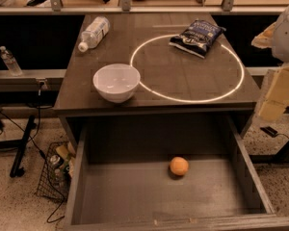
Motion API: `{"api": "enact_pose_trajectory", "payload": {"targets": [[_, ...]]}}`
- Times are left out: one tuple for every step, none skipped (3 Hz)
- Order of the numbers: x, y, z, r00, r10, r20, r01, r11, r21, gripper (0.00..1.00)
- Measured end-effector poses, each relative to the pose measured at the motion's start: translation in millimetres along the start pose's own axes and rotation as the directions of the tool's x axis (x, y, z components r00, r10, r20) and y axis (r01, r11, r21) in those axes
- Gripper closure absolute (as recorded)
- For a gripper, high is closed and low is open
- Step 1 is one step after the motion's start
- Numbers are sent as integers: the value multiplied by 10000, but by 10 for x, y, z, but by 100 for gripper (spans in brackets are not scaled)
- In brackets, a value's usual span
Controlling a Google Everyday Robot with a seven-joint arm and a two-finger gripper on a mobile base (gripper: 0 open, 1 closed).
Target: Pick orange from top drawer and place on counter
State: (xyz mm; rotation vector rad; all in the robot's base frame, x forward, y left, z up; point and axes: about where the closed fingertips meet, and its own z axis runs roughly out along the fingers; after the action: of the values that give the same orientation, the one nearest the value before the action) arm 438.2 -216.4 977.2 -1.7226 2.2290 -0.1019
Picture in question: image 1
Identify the orange fruit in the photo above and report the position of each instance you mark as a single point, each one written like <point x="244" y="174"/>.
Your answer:
<point x="179" y="166"/>

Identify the black stand leg right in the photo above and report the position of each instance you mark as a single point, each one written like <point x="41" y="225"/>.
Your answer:
<point x="281" y="157"/>

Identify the dark wooden counter cabinet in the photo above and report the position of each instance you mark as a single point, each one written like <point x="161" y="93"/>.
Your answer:
<point x="171" y="80"/>

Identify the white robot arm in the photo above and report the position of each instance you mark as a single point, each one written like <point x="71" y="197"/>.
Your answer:
<point x="276" y="37"/>

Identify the grey metal rail shelf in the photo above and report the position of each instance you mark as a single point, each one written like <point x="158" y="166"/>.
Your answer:
<point x="31" y="80"/>

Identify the open grey wooden drawer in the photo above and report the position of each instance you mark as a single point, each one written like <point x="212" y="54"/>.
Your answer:
<point x="123" y="182"/>

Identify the black wire basket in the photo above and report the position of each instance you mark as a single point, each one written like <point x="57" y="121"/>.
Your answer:
<point x="54" y="182"/>

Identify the small standing water bottle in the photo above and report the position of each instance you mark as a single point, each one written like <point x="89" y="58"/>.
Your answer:
<point x="10" y="61"/>

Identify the dark blue chip bag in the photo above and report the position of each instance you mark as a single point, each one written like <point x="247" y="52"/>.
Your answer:
<point x="198" y="38"/>

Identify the black power adapter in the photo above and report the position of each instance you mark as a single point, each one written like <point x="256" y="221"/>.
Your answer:
<point x="269" y="131"/>

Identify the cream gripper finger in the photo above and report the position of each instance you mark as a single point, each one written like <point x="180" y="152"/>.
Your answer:
<point x="264" y="39"/>
<point x="276" y="99"/>

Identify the soda can in basket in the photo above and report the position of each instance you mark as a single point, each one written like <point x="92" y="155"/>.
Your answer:
<point x="55" y="161"/>

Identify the black stand leg left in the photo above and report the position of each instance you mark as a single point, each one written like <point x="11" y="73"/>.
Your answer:
<point x="20" y="146"/>

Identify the black stand leg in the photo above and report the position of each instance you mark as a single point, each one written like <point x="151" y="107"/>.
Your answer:
<point x="281" y="157"/>
<point x="20" y="146"/>

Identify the white ceramic bowl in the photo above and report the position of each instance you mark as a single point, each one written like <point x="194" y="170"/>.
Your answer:
<point x="116" y="82"/>

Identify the clear plastic water bottle lying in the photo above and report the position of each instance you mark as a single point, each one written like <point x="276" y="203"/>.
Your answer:
<point x="94" y="33"/>

